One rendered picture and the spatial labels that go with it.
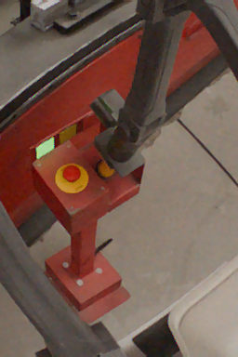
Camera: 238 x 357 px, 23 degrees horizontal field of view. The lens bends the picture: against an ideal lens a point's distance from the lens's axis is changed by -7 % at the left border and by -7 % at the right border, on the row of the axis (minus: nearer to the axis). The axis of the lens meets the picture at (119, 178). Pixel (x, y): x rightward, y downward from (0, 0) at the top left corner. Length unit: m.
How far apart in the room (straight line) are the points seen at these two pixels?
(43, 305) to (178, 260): 1.55
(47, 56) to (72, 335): 0.92
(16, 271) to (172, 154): 1.79
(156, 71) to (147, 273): 1.21
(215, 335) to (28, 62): 0.97
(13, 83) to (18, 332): 0.96
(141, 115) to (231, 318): 0.56
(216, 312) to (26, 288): 0.21
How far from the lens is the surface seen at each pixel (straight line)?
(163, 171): 2.28
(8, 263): 0.56
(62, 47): 1.45
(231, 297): 0.66
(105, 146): 1.29
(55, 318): 0.61
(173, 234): 2.17
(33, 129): 1.54
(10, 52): 1.46
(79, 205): 1.31
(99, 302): 2.04
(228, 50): 0.81
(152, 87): 1.02
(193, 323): 0.65
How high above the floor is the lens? 1.95
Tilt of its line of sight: 61 degrees down
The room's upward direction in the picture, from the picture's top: 8 degrees clockwise
